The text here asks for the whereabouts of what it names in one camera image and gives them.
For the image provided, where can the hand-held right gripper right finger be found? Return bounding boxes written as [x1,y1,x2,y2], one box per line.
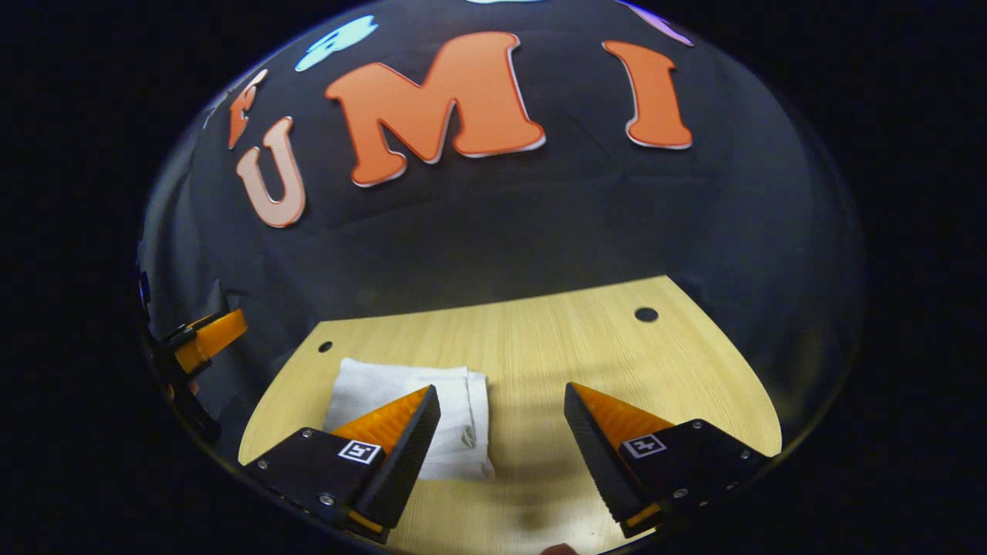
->
[563,382,772,539]

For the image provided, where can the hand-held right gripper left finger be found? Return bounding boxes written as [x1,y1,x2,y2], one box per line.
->
[241,384,442,544]

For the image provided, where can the white jeans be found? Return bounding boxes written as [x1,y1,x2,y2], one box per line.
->
[322,357,496,483]

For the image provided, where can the black backdrop cloth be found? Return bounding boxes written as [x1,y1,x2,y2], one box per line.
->
[139,0,866,463]

